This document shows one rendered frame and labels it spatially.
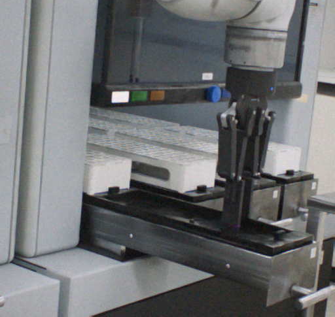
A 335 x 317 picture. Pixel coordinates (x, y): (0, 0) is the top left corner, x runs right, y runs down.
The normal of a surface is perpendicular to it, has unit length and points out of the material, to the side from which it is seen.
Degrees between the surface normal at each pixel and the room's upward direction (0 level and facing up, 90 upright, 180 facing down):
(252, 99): 90
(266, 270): 90
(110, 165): 90
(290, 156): 90
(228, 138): 98
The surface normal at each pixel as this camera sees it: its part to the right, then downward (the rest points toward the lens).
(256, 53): 0.00, 0.17
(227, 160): -0.62, 0.21
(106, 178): 0.78, 0.18
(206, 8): 0.41, 0.84
